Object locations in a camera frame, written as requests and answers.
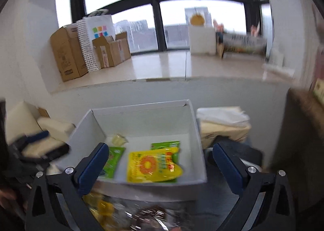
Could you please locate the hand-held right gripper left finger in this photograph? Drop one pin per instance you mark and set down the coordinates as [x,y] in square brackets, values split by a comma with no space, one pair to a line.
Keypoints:
[93,167]

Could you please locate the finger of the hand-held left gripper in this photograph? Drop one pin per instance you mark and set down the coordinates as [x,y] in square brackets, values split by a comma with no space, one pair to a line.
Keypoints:
[35,136]
[54,152]

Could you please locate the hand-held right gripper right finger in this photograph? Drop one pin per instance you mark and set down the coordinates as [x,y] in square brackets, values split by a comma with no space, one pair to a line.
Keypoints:
[227,167]

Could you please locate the clear packet of brown snacks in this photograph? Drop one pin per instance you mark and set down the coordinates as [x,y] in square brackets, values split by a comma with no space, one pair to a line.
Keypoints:
[149,218]

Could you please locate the white cardboard box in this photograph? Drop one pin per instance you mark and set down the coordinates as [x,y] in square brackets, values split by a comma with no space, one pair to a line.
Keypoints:
[151,119]

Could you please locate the yellow wrapped snacks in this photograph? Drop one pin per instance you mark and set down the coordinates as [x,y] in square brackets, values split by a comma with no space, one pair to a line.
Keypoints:
[101,208]

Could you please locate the person's left hand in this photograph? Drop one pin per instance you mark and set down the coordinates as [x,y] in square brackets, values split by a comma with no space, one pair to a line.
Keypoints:
[5,196]

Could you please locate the cream foam block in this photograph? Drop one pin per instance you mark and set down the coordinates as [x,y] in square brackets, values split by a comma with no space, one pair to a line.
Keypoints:
[17,119]
[54,127]

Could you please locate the large green snack packet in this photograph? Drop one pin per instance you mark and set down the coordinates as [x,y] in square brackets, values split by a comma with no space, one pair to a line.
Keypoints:
[115,157]

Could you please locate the small yellow jelly cup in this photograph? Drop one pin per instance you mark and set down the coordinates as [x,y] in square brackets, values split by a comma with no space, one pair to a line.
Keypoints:
[119,140]

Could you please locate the yellow snack packet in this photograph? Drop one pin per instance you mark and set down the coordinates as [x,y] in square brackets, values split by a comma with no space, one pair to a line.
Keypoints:
[149,165]

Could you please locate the small green snack packet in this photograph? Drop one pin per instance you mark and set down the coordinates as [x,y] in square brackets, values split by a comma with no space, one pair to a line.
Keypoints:
[162,145]

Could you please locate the tall brown cardboard box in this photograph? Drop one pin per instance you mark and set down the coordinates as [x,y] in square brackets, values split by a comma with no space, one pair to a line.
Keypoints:
[65,53]

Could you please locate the polka dot paper bag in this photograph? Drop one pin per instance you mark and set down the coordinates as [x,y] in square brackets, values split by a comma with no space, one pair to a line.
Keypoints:
[87,48]

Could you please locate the open brown cardboard box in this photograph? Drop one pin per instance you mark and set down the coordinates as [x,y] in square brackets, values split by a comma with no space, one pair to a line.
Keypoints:
[106,53]

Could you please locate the low brown cardboard box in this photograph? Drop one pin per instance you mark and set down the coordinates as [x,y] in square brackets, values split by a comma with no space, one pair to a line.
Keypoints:
[124,47]

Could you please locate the long printed carton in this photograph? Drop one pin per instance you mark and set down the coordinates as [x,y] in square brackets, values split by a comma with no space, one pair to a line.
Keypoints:
[244,43]

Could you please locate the white bag with coloured squares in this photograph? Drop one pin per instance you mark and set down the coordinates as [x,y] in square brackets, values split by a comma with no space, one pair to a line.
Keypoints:
[101,28]

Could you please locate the white foam box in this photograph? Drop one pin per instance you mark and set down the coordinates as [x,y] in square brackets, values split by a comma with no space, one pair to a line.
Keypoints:
[202,40]

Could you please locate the pink toy figure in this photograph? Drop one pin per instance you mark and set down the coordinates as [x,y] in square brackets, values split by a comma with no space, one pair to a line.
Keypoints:
[255,29]
[218,26]

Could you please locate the orange round fruit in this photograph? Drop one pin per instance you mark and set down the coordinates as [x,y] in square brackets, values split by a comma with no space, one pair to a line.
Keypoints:
[197,20]

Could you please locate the black window frame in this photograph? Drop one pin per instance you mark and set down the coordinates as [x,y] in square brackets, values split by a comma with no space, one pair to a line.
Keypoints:
[160,26]

